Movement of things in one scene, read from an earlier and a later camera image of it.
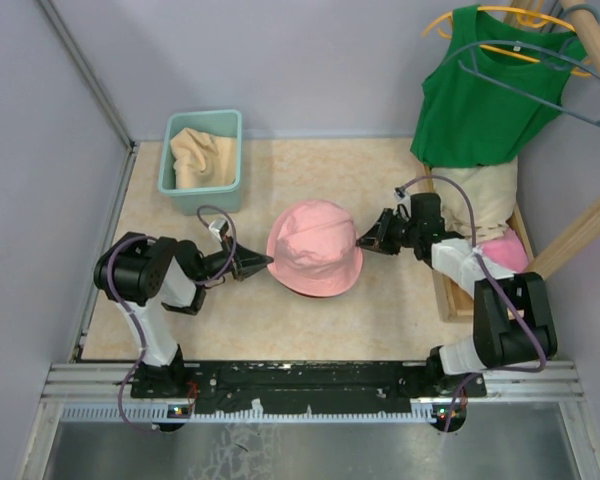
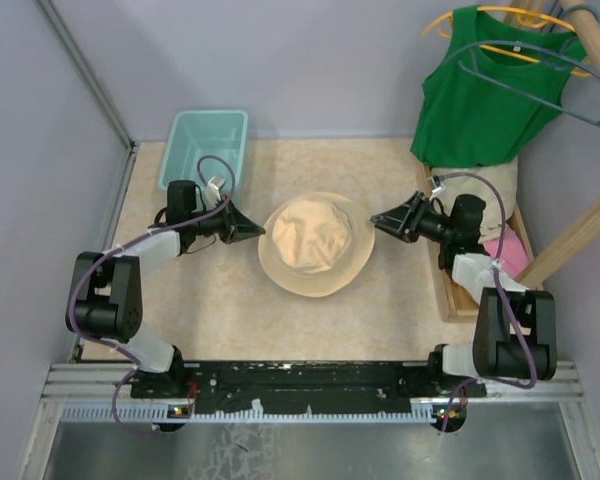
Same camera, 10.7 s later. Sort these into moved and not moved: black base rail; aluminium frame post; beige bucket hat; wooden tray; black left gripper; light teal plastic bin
Moved: black left gripper; beige bucket hat
Not moved: aluminium frame post; black base rail; wooden tray; light teal plastic bin
